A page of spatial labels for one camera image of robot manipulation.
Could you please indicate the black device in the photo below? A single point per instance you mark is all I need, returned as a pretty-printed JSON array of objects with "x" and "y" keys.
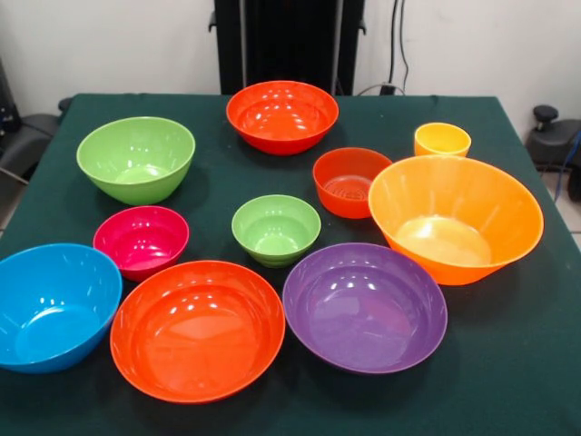
[{"x": 6, "y": 104}]

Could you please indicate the blue bowl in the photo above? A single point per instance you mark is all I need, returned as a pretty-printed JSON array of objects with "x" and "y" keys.
[{"x": 50, "y": 313}]

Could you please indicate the yellow cup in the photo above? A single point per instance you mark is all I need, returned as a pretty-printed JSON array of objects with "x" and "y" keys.
[{"x": 442, "y": 138}]

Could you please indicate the large orange bowl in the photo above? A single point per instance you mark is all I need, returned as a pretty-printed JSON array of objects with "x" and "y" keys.
[{"x": 454, "y": 213}]

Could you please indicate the pink bowl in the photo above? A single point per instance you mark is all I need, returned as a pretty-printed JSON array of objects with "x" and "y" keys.
[{"x": 140, "y": 240}]

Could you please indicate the large green bowl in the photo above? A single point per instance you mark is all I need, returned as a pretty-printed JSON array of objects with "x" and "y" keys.
[{"x": 136, "y": 154}]

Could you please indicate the small red bowl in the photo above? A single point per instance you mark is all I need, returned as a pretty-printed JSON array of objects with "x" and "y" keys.
[{"x": 345, "y": 177}]

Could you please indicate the purple bowl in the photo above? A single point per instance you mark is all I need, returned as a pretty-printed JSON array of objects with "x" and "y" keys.
[{"x": 363, "y": 313}]

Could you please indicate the large red bowl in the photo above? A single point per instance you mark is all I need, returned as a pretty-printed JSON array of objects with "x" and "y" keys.
[
  {"x": 281, "y": 113},
  {"x": 197, "y": 336}
]

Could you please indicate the small green bowl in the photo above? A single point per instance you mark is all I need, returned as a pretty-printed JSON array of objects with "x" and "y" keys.
[{"x": 274, "y": 227}]

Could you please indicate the dark green table cloth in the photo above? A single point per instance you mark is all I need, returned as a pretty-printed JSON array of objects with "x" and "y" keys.
[{"x": 227, "y": 181}]

